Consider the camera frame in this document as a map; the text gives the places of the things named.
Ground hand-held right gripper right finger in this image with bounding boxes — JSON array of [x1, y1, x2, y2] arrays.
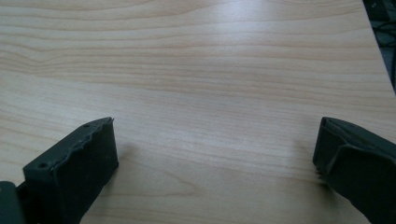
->
[[312, 117, 396, 224]]

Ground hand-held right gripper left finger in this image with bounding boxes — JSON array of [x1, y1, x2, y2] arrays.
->
[[16, 117, 120, 224]]

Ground dark cables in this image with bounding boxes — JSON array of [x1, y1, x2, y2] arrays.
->
[[362, 0, 396, 48]]

